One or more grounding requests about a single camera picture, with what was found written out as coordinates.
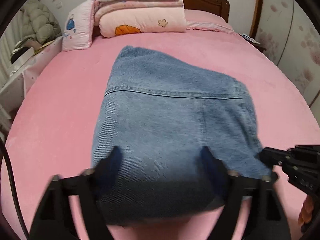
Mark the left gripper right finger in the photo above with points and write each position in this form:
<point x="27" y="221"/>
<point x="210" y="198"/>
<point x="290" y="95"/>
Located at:
<point x="266" y="218"/>

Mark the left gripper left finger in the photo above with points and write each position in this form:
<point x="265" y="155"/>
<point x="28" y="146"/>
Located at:
<point x="53" y="218"/>

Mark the blue denim jacket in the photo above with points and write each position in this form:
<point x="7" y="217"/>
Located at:
<point x="161" y="112"/>

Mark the person's right hand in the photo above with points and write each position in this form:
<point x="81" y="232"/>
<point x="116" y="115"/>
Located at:
<point x="305" y="215"/>

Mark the pink plush bed blanket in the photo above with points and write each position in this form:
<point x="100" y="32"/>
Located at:
<point x="53" y="129"/>

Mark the dark wooden nightstand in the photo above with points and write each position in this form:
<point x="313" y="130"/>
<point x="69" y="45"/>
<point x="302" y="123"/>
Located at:
<point x="253" y="42"/>

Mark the white bedside desk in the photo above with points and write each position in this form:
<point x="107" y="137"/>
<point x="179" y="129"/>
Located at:
<point x="15" y="90"/>

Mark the pink cartoon pillow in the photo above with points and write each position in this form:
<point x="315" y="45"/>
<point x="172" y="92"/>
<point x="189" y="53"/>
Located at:
<point x="79" y="27"/>

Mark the brown wooden headboard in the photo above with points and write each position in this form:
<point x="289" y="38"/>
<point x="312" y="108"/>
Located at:
<point x="217" y="7"/>

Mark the beige puffer jacket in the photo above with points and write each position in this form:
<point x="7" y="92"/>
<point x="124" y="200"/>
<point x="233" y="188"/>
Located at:
<point x="39" y="22"/>

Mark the folded pink quilt stack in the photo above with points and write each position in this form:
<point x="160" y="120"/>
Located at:
<point x="120" y="17"/>

